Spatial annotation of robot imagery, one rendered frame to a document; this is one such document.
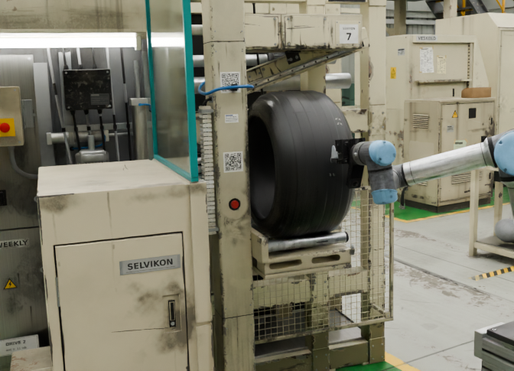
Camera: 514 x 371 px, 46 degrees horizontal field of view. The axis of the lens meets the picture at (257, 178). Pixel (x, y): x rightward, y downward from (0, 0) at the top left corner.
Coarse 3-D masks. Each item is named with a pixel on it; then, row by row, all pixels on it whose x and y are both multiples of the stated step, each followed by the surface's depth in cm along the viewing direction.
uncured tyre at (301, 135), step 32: (288, 96) 226; (320, 96) 229; (256, 128) 259; (288, 128) 215; (320, 128) 217; (256, 160) 265; (288, 160) 213; (320, 160) 214; (256, 192) 263; (288, 192) 215; (320, 192) 216; (352, 192) 223; (256, 224) 246; (288, 224) 222; (320, 224) 226
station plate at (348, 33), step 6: (342, 24) 259; (348, 24) 260; (354, 24) 261; (342, 30) 260; (348, 30) 261; (354, 30) 261; (342, 36) 260; (348, 36) 261; (354, 36) 262; (342, 42) 260; (348, 42) 261; (354, 42) 262
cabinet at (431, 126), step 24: (408, 120) 700; (432, 120) 669; (456, 120) 673; (480, 120) 692; (408, 144) 704; (432, 144) 672; (456, 144) 677; (408, 192) 713; (432, 192) 680; (456, 192) 686; (480, 192) 706
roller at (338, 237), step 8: (336, 232) 237; (344, 232) 237; (272, 240) 227; (280, 240) 228; (288, 240) 229; (296, 240) 229; (304, 240) 230; (312, 240) 231; (320, 240) 232; (328, 240) 233; (336, 240) 235; (344, 240) 236; (272, 248) 226; (280, 248) 227; (288, 248) 229; (296, 248) 230
